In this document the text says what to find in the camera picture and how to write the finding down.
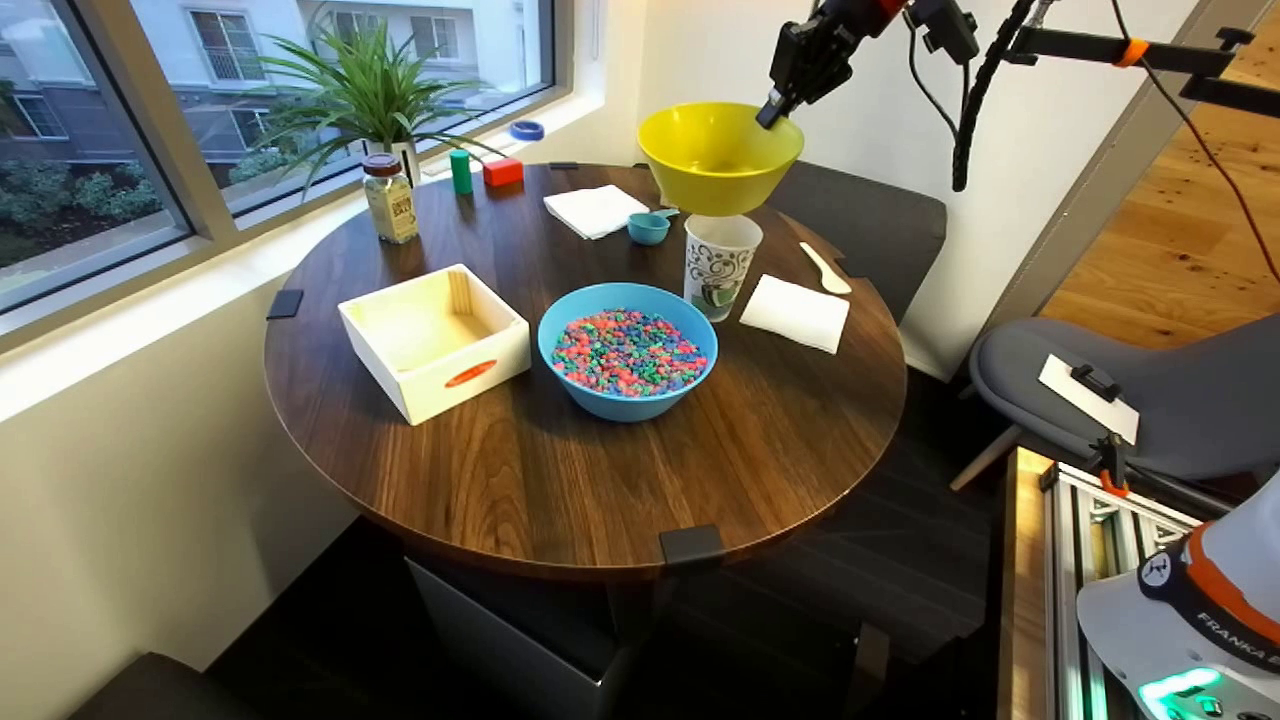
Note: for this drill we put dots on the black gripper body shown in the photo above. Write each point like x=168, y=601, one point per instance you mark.
x=808, y=60

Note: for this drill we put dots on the yellow plastic bowl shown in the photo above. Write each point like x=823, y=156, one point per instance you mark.
x=715, y=156

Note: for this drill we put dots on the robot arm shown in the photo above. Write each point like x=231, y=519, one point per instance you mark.
x=943, y=22

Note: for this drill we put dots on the blue bowl of colourful beads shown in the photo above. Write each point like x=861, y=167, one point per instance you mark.
x=627, y=350

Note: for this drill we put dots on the patterned paper cup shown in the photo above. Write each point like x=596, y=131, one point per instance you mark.
x=716, y=258

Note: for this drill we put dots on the white plastic spoon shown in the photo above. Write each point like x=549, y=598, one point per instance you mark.
x=824, y=272

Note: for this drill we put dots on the small blue measuring cup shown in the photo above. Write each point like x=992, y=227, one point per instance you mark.
x=649, y=227

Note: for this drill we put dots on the white paper napkin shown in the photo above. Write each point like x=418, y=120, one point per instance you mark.
x=592, y=214
x=799, y=312

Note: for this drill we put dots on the blue lid on windowsill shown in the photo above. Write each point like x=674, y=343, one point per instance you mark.
x=528, y=131

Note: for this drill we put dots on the red block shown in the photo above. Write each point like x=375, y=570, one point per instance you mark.
x=502, y=174

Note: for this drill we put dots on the green block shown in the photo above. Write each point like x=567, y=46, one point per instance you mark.
x=460, y=174

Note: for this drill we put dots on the potted green plant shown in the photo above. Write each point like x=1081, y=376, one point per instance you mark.
x=353, y=90

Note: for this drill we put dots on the glass bottle with yellow label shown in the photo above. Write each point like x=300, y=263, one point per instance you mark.
x=389, y=197

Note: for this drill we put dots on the white wooden box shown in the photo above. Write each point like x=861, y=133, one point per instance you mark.
x=436, y=343

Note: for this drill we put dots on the grey office chair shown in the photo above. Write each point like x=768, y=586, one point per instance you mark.
x=1181, y=414

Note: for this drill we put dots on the grey box under table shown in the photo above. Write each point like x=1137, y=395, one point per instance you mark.
x=553, y=644

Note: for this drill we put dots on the grey and orange device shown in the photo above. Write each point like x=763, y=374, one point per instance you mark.
x=1192, y=635

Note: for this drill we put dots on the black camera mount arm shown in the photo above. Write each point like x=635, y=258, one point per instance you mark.
x=1203, y=66

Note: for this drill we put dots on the aluminium rail frame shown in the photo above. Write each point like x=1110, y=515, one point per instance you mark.
x=1062, y=530

